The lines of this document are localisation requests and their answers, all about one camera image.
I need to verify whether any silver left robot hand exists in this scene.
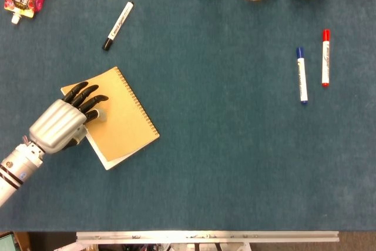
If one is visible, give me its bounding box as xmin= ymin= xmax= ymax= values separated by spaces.
xmin=28 ymin=81 xmax=110 ymax=155

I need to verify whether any kraft cover spiral notebook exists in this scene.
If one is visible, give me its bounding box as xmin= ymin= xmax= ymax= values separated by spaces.
xmin=60 ymin=66 xmax=161 ymax=171

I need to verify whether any black cap marker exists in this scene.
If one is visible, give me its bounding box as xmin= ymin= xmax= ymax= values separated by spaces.
xmin=102 ymin=1 xmax=135 ymax=51

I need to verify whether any blue cap marker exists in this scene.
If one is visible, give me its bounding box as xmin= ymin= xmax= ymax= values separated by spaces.
xmin=295 ymin=46 xmax=310 ymax=106

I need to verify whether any red cap marker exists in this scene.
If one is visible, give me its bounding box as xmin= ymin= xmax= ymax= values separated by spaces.
xmin=321 ymin=29 xmax=331 ymax=88

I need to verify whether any green screen device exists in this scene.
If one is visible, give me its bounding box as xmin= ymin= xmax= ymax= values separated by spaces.
xmin=0 ymin=232 xmax=15 ymax=251

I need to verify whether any aluminium frame rail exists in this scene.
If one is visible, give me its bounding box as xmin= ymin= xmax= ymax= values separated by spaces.
xmin=76 ymin=230 xmax=340 ymax=245

